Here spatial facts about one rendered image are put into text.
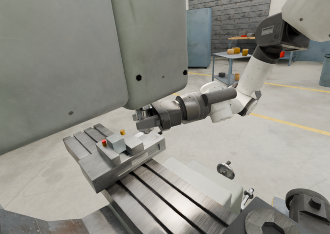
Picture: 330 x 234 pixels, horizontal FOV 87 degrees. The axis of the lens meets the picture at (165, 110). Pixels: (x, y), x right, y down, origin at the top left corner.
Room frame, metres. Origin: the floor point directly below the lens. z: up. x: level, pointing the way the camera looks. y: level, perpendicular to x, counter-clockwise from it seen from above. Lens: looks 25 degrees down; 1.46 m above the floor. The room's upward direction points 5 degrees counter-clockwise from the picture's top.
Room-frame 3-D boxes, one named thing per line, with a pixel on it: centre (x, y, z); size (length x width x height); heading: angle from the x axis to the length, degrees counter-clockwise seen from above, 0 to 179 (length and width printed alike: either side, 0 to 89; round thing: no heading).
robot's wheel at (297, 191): (0.62, -0.74, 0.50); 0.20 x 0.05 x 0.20; 55
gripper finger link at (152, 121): (0.40, 0.05, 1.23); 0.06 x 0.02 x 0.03; 107
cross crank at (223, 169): (0.77, -0.31, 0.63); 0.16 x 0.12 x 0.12; 132
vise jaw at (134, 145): (0.64, 0.17, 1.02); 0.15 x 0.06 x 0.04; 40
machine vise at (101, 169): (0.63, 0.19, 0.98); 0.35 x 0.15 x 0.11; 130
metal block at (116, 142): (0.61, 0.22, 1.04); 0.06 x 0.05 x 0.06; 40
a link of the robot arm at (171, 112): (0.46, -0.03, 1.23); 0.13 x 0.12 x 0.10; 17
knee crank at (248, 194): (0.69, -0.43, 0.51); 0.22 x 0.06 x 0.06; 132
